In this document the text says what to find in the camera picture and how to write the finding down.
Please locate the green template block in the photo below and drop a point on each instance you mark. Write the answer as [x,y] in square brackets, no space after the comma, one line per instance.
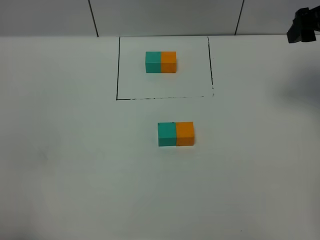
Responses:
[153,61]

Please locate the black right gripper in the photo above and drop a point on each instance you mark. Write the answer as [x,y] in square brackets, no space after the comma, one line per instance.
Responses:
[304,25]

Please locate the orange template block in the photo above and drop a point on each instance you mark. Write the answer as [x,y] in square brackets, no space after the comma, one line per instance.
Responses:
[168,62]

